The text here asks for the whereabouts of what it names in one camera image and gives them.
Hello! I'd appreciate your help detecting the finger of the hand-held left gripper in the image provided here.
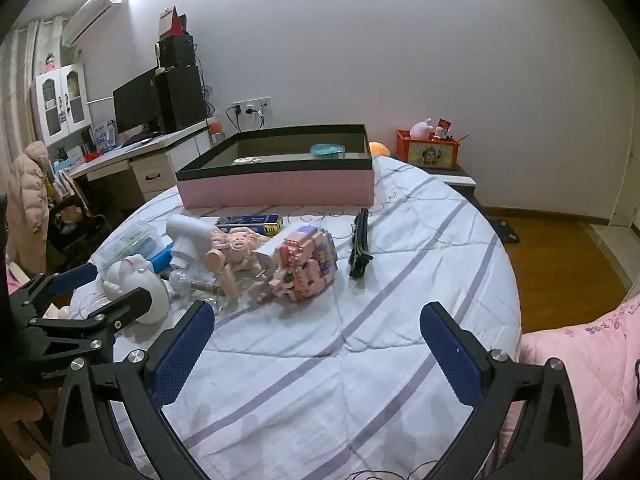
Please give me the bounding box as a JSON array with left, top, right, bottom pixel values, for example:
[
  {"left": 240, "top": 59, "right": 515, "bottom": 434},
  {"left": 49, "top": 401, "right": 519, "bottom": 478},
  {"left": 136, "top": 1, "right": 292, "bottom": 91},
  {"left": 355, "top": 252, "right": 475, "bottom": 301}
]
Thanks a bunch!
[
  {"left": 27, "top": 287, "right": 153, "bottom": 353},
  {"left": 7, "top": 261, "right": 99, "bottom": 321}
]

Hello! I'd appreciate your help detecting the blue white box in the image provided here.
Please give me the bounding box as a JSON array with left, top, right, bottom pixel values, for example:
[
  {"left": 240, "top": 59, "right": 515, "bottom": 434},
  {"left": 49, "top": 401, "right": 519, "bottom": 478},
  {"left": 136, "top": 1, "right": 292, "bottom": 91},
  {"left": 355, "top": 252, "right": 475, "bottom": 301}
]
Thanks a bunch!
[{"left": 92, "top": 122, "right": 117, "bottom": 152}]

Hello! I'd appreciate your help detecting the black floor scale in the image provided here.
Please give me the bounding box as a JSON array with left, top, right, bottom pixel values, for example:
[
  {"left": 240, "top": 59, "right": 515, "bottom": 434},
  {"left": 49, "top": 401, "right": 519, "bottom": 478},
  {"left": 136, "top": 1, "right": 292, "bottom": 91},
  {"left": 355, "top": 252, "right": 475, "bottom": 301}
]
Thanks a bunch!
[{"left": 492, "top": 217, "right": 521, "bottom": 244}]

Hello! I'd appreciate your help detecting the white air conditioner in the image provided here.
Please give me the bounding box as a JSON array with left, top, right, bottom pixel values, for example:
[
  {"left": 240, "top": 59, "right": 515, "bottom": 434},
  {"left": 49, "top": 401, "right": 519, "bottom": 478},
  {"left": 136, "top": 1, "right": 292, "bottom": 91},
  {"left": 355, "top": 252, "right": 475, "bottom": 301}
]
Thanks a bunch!
[{"left": 62, "top": 0, "right": 126, "bottom": 48}]

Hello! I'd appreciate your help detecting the clear plastic packet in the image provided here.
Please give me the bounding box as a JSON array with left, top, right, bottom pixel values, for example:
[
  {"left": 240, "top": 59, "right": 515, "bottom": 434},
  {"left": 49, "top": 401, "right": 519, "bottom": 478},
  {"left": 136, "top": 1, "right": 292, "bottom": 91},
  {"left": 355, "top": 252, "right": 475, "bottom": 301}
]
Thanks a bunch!
[{"left": 92, "top": 221, "right": 161, "bottom": 273}]

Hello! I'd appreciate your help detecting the pink building block toy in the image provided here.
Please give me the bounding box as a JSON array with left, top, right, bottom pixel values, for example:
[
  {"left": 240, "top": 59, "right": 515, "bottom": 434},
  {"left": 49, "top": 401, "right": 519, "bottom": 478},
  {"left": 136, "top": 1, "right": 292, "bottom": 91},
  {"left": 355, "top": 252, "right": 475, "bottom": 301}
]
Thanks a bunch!
[{"left": 267, "top": 225, "right": 340, "bottom": 305}]

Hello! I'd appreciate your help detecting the white desk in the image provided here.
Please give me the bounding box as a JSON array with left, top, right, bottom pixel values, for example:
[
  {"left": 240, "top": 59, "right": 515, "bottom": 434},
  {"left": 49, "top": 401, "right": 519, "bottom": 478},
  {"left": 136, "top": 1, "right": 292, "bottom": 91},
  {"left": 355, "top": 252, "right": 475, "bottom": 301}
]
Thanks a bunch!
[{"left": 67, "top": 120, "right": 211, "bottom": 206}]

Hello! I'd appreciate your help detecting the beige curtain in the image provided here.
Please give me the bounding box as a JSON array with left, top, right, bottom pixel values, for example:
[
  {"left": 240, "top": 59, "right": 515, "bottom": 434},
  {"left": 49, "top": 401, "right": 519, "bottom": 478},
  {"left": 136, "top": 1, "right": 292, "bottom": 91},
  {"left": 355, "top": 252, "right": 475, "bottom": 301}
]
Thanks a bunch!
[{"left": 0, "top": 17, "right": 66, "bottom": 171}]

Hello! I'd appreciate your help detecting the white wall outlet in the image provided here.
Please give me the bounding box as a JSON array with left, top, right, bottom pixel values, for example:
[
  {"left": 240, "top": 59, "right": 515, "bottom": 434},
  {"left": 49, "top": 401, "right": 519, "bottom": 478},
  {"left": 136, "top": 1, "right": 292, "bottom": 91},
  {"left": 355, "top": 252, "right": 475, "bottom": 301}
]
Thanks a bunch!
[{"left": 232, "top": 98, "right": 272, "bottom": 115}]

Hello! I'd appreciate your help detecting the black hair clip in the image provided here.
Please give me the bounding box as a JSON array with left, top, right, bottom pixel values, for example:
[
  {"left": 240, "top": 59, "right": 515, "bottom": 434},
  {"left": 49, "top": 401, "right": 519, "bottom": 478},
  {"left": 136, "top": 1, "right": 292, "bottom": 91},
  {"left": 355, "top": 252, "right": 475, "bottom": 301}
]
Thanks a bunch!
[{"left": 348, "top": 207, "right": 374, "bottom": 280}]

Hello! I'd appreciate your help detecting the black computer tower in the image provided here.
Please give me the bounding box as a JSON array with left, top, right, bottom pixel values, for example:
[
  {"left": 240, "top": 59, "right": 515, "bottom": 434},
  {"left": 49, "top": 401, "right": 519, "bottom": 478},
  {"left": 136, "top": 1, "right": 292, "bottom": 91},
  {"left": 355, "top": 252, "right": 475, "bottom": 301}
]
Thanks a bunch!
[{"left": 154, "top": 64, "right": 208, "bottom": 133}]

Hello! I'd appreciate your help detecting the red white desk calendar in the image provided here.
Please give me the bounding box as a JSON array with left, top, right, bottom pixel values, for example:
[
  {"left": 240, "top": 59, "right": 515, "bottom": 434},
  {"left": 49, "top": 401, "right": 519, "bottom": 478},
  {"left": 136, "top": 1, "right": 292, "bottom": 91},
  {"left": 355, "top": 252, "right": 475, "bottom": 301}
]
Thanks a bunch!
[{"left": 158, "top": 6, "right": 190, "bottom": 38}]

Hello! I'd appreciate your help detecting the red storage crate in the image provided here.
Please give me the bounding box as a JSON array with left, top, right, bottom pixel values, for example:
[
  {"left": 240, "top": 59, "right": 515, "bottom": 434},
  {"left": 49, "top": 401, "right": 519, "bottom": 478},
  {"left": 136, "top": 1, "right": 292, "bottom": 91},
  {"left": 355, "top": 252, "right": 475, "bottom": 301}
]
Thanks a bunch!
[{"left": 396, "top": 130, "right": 461, "bottom": 171}]

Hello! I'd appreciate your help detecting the pink box with black rim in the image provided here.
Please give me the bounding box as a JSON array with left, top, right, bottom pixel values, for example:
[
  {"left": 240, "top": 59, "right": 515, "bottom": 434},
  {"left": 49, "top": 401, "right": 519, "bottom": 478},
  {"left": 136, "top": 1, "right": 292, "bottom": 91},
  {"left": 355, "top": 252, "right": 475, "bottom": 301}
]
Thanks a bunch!
[{"left": 175, "top": 123, "right": 375, "bottom": 209}]

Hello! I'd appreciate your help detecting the black computer monitor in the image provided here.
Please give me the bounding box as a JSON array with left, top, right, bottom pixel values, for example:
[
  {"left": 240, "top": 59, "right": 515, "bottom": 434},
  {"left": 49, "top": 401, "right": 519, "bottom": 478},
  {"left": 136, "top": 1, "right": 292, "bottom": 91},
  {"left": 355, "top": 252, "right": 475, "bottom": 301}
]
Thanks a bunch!
[{"left": 112, "top": 67, "right": 166, "bottom": 141}]

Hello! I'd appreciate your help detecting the white round toy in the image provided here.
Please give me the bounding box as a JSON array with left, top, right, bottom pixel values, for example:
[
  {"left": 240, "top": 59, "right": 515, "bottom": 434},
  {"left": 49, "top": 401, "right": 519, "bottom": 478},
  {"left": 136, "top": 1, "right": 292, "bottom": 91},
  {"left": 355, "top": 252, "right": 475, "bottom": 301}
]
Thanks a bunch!
[{"left": 102, "top": 255, "right": 169, "bottom": 325}]

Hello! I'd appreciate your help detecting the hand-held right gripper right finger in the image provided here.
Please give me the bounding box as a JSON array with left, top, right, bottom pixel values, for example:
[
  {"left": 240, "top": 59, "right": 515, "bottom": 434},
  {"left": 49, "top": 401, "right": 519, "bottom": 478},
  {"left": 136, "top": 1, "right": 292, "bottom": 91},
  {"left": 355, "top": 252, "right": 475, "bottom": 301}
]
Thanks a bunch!
[{"left": 419, "top": 301, "right": 585, "bottom": 480}]

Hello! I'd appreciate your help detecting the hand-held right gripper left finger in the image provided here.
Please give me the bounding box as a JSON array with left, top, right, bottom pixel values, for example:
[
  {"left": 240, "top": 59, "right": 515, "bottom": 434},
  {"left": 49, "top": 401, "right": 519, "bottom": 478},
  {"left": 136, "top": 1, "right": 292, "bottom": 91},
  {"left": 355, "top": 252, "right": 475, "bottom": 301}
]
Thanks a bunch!
[{"left": 49, "top": 300, "right": 217, "bottom": 480}]

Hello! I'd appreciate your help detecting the black speaker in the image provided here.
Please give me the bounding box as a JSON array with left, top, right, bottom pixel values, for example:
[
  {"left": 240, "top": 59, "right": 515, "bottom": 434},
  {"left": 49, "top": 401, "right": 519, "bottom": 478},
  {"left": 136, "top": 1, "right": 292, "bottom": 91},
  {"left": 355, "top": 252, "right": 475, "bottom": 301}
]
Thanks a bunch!
[{"left": 159, "top": 34, "right": 196, "bottom": 68}]

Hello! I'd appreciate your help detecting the black keyboard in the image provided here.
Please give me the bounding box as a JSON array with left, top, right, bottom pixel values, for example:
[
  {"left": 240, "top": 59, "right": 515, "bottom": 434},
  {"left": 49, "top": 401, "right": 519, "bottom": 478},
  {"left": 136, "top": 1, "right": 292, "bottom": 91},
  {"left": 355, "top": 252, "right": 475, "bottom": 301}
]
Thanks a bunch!
[{"left": 120, "top": 132, "right": 166, "bottom": 147}]

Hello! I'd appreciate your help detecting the white striped quilt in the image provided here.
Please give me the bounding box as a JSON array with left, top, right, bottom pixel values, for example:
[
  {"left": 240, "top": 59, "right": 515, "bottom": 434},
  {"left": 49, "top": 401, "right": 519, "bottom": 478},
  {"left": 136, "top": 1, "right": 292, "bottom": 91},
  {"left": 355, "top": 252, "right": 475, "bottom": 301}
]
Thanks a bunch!
[{"left": 70, "top": 152, "right": 523, "bottom": 480}]

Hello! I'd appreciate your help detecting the white glass door cabinet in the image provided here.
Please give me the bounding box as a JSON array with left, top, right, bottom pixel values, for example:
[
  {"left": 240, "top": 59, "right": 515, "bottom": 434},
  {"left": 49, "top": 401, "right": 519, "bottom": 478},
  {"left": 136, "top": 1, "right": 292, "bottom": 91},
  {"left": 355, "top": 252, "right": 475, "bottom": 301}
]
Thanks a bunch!
[{"left": 30, "top": 63, "right": 93, "bottom": 147}]

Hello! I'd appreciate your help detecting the pink quilt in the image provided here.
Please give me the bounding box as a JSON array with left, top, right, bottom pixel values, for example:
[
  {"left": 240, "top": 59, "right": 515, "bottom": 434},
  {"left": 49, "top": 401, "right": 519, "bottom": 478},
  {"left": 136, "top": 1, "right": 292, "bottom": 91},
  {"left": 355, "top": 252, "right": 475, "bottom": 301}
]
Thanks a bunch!
[{"left": 492, "top": 295, "right": 640, "bottom": 480}]

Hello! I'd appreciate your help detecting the blue rectangular tin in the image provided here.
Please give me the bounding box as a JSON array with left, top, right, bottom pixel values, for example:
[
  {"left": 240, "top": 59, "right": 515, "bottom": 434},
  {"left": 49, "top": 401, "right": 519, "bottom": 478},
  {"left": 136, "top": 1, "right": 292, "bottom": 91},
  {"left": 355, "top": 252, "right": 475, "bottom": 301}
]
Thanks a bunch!
[{"left": 215, "top": 213, "right": 284, "bottom": 237}]

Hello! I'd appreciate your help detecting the pink puffer coat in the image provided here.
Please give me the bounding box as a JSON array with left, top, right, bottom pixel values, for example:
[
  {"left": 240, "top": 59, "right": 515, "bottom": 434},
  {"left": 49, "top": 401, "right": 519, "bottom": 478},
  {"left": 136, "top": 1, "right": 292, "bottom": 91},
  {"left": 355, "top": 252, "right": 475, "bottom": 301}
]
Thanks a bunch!
[{"left": 7, "top": 141, "right": 51, "bottom": 276}]

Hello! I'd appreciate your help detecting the blue plastic item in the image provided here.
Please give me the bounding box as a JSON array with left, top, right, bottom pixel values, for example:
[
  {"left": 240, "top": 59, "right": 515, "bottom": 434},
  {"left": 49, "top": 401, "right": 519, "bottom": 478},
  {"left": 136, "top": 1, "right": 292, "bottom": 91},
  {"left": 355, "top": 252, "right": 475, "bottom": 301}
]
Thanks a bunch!
[{"left": 149, "top": 244, "right": 175, "bottom": 273}]

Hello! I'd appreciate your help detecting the pink pig toy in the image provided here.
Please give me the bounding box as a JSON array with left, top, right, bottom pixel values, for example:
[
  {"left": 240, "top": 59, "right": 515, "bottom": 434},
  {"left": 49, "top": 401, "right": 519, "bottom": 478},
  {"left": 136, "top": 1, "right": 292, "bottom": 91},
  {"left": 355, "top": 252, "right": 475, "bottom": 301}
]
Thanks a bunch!
[{"left": 202, "top": 226, "right": 271, "bottom": 295}]

